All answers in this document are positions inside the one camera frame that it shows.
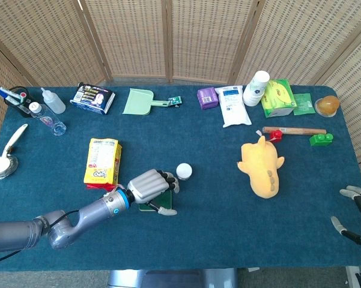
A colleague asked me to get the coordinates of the green and yellow sponge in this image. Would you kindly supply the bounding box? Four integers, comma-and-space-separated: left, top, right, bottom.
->
138, 189, 174, 212

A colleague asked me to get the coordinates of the woven wooden folding screen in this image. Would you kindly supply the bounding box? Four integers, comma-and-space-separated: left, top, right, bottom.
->
0, 0, 361, 199

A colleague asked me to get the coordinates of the blue table cloth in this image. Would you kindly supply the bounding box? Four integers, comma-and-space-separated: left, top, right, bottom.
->
0, 85, 361, 272

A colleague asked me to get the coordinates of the white marker blue cap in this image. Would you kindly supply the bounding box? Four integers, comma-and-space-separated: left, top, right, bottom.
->
0, 86, 28, 99
2, 94, 22, 106

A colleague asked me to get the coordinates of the yellow red snack bag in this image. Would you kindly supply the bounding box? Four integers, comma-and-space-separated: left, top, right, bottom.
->
83, 137, 123, 192

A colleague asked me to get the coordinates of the green toy brick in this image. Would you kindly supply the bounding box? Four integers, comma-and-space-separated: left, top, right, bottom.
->
309, 133, 334, 148

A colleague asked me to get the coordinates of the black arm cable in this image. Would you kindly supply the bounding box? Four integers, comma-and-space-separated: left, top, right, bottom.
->
0, 209, 79, 268

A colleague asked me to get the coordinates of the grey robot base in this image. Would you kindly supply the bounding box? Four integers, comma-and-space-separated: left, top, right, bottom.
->
107, 269, 238, 288

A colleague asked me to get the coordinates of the silver round dish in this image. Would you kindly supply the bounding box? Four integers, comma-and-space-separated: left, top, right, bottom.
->
0, 154, 19, 180

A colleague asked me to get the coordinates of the orange bun in wrapper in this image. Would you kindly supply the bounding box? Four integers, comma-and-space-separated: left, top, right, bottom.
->
317, 95, 340, 115

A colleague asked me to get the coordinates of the small white jar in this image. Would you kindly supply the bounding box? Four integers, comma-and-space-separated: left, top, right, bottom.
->
175, 163, 193, 181

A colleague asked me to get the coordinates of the dark blue pad package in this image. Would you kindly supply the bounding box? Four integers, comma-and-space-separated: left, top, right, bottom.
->
69, 82, 116, 115

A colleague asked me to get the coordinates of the purple box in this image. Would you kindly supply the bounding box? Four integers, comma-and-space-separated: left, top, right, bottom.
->
196, 86, 219, 110

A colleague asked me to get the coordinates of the clear soap dish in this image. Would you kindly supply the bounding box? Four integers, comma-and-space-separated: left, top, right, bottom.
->
314, 98, 339, 118

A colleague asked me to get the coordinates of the stack of paper cups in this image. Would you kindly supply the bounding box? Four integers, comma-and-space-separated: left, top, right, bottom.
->
242, 70, 270, 107

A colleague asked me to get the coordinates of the green tissue box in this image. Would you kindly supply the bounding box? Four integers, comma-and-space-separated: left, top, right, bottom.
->
260, 79, 298, 118

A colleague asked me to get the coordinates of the white wet wipes pack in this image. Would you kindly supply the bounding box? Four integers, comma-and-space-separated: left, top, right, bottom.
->
214, 85, 253, 128

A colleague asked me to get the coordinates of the green sachet packet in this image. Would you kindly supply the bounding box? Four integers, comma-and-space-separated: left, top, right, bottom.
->
293, 93, 317, 116

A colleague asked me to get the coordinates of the clear plastic water bottle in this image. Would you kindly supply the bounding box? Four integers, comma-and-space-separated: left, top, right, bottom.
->
28, 101, 67, 137

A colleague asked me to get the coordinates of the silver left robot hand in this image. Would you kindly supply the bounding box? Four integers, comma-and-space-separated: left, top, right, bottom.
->
127, 169, 180, 216

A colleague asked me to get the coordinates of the white round pad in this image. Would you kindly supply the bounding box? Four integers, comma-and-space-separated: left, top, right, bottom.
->
0, 155, 12, 175

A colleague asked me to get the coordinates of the yellow plush toy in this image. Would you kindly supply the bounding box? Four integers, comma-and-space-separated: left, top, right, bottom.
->
236, 135, 285, 199

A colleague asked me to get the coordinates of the mint green dustpan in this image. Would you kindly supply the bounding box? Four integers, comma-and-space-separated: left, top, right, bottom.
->
122, 88, 171, 116

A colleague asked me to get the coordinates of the white squeeze bottle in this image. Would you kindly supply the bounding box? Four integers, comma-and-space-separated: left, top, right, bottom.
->
40, 87, 67, 115

